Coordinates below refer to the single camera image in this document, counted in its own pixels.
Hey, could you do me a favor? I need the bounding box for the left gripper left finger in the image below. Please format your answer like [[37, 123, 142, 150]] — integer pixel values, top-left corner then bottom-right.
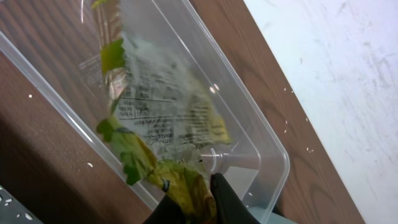
[[144, 195, 186, 224]]

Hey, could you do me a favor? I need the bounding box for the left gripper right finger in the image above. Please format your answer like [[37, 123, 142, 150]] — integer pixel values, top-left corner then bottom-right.
[[210, 173, 259, 224]]

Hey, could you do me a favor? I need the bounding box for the black plastic tray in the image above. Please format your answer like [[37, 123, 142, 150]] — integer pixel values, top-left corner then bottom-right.
[[0, 187, 43, 224]]

